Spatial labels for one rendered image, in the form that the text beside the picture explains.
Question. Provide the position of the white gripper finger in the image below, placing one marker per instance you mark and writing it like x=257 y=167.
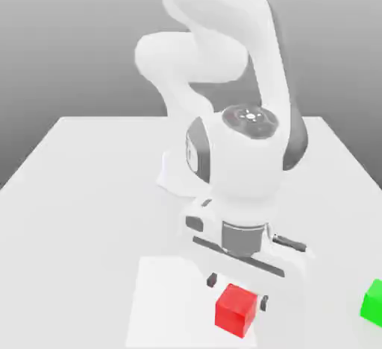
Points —
x=211 y=280
x=263 y=302

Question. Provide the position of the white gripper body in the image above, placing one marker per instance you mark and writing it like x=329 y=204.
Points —
x=268 y=277

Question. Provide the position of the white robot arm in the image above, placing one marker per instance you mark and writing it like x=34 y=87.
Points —
x=244 y=161

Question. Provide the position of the small red cube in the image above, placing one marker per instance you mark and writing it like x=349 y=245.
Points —
x=234 y=310

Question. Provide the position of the small green cube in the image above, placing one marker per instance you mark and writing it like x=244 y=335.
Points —
x=373 y=302

